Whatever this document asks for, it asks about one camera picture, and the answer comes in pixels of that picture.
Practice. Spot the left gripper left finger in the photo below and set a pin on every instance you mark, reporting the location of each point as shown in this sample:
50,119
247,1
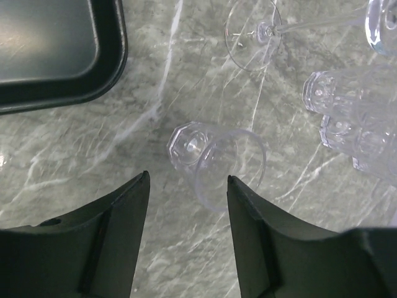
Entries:
89,252

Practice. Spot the tiny clear shot glass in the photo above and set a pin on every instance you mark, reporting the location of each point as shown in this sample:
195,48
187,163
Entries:
366,94

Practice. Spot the tall clear cylinder glass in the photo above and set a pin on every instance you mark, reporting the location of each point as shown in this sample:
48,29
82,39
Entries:
380,26

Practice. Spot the champagne flute base on table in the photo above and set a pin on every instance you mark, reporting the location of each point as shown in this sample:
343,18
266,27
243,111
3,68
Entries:
254,30

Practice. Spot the black plastic tray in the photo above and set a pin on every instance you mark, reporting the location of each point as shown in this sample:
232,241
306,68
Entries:
59,53

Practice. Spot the clear faceted small glass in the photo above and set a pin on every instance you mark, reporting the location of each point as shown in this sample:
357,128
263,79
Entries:
352,137

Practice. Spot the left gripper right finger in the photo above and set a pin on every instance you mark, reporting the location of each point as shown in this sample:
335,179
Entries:
280,255

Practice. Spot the clear ribbed tumbler glass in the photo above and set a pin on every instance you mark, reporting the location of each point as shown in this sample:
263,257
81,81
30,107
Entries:
382,166

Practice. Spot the small clear shot glass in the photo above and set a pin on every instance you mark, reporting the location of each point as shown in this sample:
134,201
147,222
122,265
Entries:
205,155

